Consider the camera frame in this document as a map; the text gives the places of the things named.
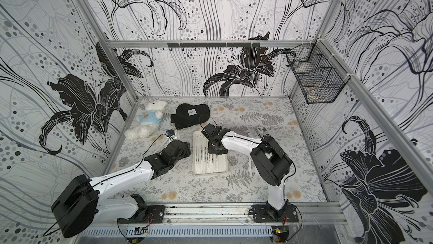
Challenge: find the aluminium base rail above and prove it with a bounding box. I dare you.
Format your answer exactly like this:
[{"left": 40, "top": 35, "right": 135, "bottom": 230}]
[{"left": 78, "top": 198, "right": 347, "bottom": 228}]

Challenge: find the white cable duct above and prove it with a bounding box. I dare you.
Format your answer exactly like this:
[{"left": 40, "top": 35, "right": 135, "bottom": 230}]
[{"left": 82, "top": 225, "right": 272, "bottom": 238}]

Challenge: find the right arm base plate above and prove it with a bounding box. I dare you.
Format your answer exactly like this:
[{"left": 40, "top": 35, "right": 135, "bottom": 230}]
[{"left": 248, "top": 203, "right": 299, "bottom": 223}]

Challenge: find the small remote device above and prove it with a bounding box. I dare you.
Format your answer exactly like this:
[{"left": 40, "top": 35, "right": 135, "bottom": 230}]
[{"left": 256, "top": 127, "right": 270, "bottom": 138}]

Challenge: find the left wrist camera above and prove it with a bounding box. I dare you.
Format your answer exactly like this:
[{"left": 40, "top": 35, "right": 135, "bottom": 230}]
[{"left": 166, "top": 129, "right": 177, "bottom": 140}]

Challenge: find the straw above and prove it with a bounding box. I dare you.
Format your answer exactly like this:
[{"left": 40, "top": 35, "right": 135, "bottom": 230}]
[{"left": 195, "top": 139, "right": 201, "bottom": 174}]

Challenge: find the white storage tray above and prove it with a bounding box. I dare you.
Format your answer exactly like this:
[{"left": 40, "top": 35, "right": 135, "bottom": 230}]
[{"left": 192, "top": 131, "right": 229, "bottom": 176}]

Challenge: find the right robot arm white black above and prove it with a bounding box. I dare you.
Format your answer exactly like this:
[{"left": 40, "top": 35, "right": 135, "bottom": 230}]
[{"left": 201, "top": 124, "right": 293, "bottom": 211}]

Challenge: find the black cap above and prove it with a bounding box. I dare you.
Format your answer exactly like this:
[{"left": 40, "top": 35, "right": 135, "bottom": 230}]
[{"left": 170, "top": 103, "right": 210, "bottom": 130}]

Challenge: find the white teddy bear blue shirt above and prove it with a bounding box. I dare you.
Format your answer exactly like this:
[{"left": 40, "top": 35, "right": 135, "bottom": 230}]
[{"left": 124, "top": 100, "right": 168, "bottom": 140}]

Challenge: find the black wall bar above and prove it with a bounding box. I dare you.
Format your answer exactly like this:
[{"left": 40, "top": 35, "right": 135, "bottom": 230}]
[{"left": 167, "top": 42, "right": 261, "bottom": 48}]

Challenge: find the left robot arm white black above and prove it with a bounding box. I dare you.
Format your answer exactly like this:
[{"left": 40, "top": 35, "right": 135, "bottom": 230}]
[{"left": 51, "top": 140, "right": 191, "bottom": 238}]

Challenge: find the black wire basket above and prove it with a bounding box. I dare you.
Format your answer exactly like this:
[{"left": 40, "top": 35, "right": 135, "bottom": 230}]
[{"left": 285, "top": 43, "right": 346, "bottom": 104}]

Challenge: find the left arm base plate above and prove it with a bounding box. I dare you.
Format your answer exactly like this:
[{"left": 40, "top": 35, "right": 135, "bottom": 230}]
[{"left": 117, "top": 205, "right": 166, "bottom": 225}]

